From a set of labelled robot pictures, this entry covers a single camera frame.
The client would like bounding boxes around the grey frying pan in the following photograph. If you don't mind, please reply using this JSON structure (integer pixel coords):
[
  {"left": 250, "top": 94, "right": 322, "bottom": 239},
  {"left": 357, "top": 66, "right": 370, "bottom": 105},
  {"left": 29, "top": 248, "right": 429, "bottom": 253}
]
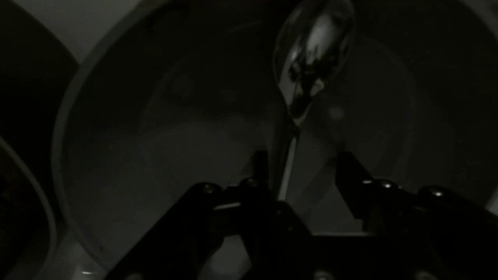
[{"left": 49, "top": 0, "right": 498, "bottom": 272}]

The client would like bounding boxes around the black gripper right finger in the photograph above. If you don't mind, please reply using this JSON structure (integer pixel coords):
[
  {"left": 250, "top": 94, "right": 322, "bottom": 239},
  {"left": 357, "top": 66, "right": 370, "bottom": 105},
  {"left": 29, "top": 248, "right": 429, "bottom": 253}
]
[{"left": 332, "top": 149, "right": 498, "bottom": 280}]

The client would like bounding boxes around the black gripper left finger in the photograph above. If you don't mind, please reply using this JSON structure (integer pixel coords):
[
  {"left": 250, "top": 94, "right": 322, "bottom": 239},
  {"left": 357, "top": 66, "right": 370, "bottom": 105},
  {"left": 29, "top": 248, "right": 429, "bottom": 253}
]
[{"left": 102, "top": 149, "right": 314, "bottom": 280}]

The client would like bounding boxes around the metal spoon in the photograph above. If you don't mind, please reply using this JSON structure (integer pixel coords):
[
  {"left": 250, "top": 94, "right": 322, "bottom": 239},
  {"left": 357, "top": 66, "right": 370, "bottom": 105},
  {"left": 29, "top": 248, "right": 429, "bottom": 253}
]
[{"left": 270, "top": 0, "right": 359, "bottom": 205}]

